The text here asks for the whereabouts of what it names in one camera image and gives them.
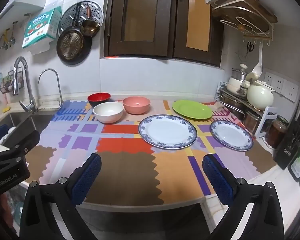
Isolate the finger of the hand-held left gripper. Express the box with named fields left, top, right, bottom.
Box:
left=1, top=130, right=40, bottom=157

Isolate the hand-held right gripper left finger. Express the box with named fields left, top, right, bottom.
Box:
left=19, top=153, right=102, bottom=240

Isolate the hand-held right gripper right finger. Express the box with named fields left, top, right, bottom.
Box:
left=202, top=154, right=285, bottom=240

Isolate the green plate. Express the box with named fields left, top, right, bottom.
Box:
left=172, top=100, right=213, bottom=120

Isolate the red and black bowl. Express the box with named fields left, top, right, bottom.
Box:
left=87, top=92, right=112, bottom=108

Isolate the stainless steel sink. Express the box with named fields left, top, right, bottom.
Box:
left=0, top=111, right=56, bottom=147

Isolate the colourful patterned table mat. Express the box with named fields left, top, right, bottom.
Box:
left=24, top=99, right=262, bottom=206

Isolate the small blue-rimmed white plate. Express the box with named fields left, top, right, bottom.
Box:
left=209, top=120, right=254, bottom=152

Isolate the tall chrome kitchen faucet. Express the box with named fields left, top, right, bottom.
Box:
left=12, top=56, right=38, bottom=113

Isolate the thin gooseneck faucet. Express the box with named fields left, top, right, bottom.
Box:
left=38, top=68, right=64, bottom=107

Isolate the white bowl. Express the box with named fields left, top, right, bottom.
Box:
left=93, top=102, right=124, bottom=124

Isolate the large blue-rimmed white plate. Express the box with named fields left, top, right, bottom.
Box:
left=138, top=114, right=198, bottom=149

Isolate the glass jar of sauce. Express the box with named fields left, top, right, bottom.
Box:
left=266, top=116, right=290, bottom=148

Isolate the metal dish rack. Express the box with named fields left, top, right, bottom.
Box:
left=220, top=91, right=247, bottom=121

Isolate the white pot shelf rack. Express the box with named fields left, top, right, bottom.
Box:
left=216, top=81, right=278, bottom=138

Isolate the black knife block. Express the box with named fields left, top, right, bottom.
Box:
left=274, top=60, right=300, bottom=171

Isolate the pink bowl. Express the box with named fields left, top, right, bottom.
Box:
left=122, top=96, right=151, bottom=115

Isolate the cream ceramic pot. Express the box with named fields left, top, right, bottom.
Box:
left=246, top=79, right=275, bottom=111

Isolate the white pot with steel lid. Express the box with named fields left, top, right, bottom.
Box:
left=226, top=64, right=249, bottom=94

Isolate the black frying pan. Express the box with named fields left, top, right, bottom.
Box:
left=56, top=4, right=92, bottom=65

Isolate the white plastic ladle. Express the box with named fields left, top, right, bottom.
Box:
left=251, top=44, right=264, bottom=79

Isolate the small brass saucepan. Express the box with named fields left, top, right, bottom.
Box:
left=80, top=5, right=101, bottom=38

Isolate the perforated steel steamer tray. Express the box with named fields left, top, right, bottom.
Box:
left=58, top=1, right=103, bottom=36

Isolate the round brown pan lid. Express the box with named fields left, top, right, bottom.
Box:
left=212, top=5, right=269, bottom=33

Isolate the wooden cutting board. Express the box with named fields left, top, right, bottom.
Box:
left=211, top=0, right=278, bottom=24

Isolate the wire sponge basket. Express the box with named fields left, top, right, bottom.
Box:
left=0, top=66, right=25, bottom=95

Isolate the white wire wall rack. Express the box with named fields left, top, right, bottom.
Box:
left=214, top=0, right=275, bottom=47

